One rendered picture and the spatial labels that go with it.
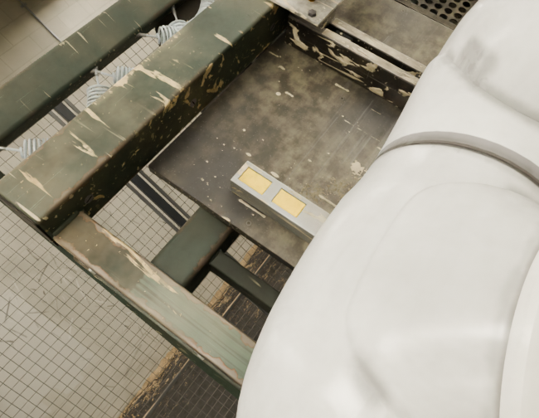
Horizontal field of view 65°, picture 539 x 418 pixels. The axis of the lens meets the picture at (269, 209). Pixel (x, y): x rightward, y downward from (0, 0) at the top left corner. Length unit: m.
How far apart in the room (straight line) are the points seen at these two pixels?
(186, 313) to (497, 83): 0.52
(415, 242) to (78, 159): 0.61
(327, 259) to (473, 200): 0.06
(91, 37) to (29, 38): 4.35
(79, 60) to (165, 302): 0.82
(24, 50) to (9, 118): 4.40
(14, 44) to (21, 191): 4.96
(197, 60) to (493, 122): 0.65
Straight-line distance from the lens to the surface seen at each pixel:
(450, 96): 0.23
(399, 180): 0.19
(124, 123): 0.74
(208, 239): 0.76
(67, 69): 1.29
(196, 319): 0.64
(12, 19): 5.76
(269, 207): 0.71
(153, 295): 0.65
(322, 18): 0.90
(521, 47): 0.22
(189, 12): 1.53
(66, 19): 5.80
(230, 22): 0.88
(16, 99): 1.26
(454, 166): 0.20
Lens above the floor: 1.84
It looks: 16 degrees down
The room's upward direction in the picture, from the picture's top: 44 degrees counter-clockwise
